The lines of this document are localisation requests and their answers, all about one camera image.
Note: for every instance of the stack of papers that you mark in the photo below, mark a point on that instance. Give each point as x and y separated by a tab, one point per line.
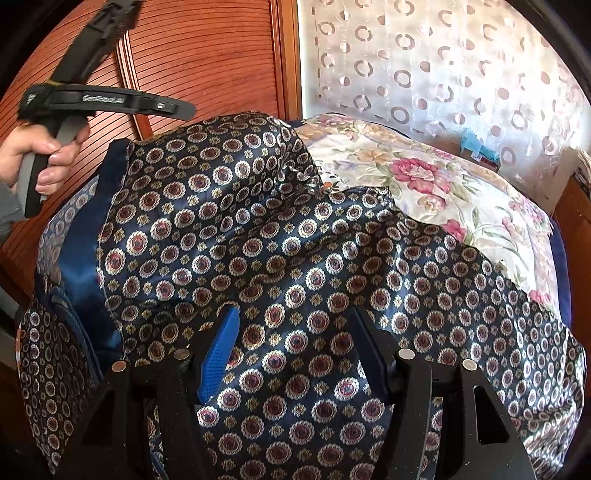
582	168

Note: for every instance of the dark blue bed sheet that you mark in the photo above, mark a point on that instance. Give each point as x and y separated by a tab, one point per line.
559	258

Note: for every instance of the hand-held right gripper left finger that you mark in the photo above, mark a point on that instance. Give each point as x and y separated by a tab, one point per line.
219	360

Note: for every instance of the person's left hand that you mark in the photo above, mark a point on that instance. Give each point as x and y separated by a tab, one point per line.
23	147

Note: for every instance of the navy medallion print garment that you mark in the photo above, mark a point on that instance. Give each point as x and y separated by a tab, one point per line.
277	230

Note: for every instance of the floral bedsheet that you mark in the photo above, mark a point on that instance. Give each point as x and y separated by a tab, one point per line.
415	184

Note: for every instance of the wooden slatted wardrobe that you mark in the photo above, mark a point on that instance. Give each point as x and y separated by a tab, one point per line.
207	55

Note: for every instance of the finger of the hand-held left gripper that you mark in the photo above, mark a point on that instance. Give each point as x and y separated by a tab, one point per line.
166	108

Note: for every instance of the small blue box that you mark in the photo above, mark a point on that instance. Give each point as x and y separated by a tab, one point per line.
480	150

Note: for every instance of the wooden cabinet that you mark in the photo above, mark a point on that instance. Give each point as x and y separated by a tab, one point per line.
575	217

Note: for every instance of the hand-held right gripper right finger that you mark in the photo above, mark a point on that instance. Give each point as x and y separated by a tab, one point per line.
369	360

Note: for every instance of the white circle pattern curtain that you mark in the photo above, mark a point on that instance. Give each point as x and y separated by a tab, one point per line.
415	60

